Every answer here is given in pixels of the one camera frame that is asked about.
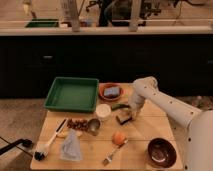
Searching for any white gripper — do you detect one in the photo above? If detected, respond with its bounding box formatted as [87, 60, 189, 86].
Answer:
[128, 92, 145, 120]

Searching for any wooden board eraser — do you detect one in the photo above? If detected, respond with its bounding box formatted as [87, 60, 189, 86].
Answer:
[116, 112, 132, 125]

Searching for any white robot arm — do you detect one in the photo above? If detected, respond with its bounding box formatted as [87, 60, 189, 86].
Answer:
[129, 76, 213, 171]

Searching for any white round cup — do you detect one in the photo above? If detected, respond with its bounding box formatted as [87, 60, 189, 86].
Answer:
[95, 104, 111, 121]

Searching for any metal cup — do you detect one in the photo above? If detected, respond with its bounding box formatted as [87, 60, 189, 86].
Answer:
[88, 119, 101, 136]

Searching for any orange fruit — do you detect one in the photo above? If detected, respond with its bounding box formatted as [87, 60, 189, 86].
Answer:
[112, 131, 126, 145]

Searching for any orange bowl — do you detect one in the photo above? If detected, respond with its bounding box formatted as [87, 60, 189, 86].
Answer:
[99, 83, 124, 101]

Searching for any blue sponge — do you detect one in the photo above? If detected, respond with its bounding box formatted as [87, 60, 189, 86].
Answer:
[104, 87, 120, 98]

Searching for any dark brown bowl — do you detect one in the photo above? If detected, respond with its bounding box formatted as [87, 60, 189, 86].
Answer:
[147, 138, 177, 168]

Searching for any metal fork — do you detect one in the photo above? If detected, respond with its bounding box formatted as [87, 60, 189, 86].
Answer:
[102, 140, 128, 166]

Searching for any green plastic tray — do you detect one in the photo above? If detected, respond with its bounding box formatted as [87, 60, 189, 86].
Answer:
[44, 77, 99, 113]

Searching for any clear plastic bag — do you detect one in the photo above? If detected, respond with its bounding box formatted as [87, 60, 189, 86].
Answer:
[60, 129, 82, 162]

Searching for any green tray in background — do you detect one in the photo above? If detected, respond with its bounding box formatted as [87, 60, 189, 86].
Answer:
[26, 19, 59, 28]

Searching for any black cable on floor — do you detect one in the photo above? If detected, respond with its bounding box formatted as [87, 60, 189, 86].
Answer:
[0, 136, 36, 158]

